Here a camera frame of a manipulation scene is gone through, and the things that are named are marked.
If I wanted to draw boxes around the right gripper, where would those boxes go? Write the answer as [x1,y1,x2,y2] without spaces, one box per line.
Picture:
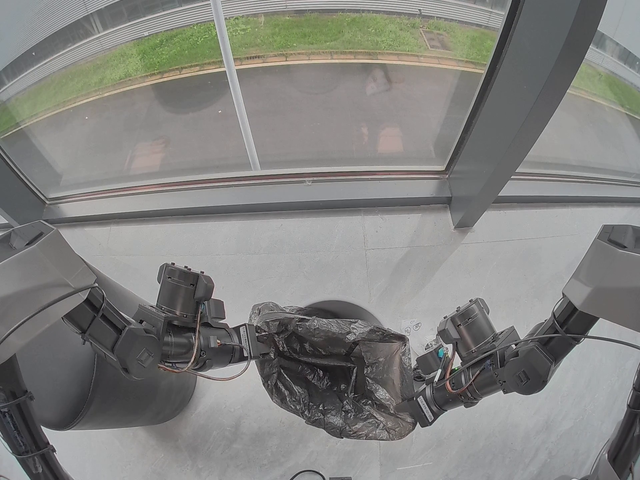
[396,381,464,428]

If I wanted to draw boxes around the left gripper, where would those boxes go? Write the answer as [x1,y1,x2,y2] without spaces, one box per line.
[194,322,274,370]

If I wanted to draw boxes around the black plastic bag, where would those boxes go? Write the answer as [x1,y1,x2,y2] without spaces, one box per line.
[248,302,417,441]

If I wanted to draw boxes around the dark grey trash bin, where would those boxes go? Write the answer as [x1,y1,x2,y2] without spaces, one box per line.
[304,299,387,335]

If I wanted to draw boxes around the dark grey round chair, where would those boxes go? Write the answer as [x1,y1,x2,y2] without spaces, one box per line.
[10,253,198,431]

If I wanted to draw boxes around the window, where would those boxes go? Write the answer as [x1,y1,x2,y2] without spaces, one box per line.
[0,0,640,241]

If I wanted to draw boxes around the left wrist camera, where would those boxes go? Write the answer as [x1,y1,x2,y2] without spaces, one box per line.
[207,298,229,327]

